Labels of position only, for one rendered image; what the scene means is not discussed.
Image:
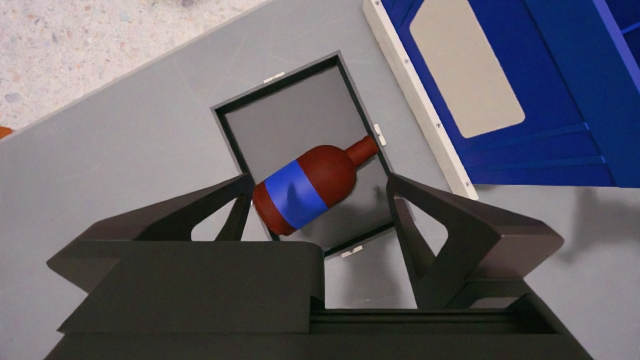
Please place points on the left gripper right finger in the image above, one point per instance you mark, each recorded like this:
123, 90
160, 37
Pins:
484, 241

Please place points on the blue plastic crate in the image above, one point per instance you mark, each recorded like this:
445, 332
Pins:
529, 91

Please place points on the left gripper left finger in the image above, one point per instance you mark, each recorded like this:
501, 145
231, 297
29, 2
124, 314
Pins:
175, 218

